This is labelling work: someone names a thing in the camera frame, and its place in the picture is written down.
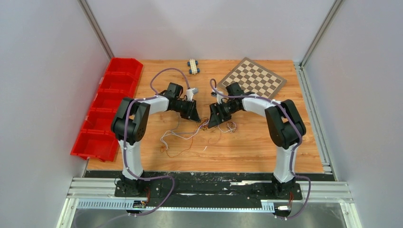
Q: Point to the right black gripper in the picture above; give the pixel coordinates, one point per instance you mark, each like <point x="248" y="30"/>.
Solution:
<point x="216" y="119"/>

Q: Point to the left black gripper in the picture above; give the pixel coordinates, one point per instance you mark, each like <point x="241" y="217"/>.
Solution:
<point x="192" y="113"/>

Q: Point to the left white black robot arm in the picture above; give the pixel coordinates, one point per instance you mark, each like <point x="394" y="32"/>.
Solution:
<point x="130" y="123"/>

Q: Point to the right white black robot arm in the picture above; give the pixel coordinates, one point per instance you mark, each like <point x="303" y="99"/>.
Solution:
<point x="285" y="125"/>

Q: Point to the wooden chessboard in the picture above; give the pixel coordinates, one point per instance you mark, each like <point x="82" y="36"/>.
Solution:
<point x="253" y="77"/>

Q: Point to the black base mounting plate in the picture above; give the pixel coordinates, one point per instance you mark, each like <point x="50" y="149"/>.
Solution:
<point x="208" y="189"/>

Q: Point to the red plastic bin row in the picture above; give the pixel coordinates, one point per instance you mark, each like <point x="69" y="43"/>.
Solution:
<point x="95" y="139"/>

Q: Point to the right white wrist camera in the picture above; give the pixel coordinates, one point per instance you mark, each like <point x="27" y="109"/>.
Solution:
<point x="218" y="97"/>

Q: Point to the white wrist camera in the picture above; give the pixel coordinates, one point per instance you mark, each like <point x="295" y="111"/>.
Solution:
<point x="190" y="93"/>
<point x="218" y="97"/>

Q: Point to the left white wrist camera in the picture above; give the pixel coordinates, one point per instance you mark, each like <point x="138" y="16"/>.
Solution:
<point x="190" y="93"/>

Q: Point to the aluminium frame rail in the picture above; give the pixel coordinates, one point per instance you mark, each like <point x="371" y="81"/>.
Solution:
<point x="99" y="193"/>

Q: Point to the left corner aluminium post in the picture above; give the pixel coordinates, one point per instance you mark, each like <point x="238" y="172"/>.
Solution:
<point x="96" y="28"/>

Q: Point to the corner aluminium post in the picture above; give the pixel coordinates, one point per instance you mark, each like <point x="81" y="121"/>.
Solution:
<point x="96" y="28"/>
<point x="321" y="31"/>

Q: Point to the right corner aluminium post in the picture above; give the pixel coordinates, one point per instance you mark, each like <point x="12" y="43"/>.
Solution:
<point x="321" y="31"/>

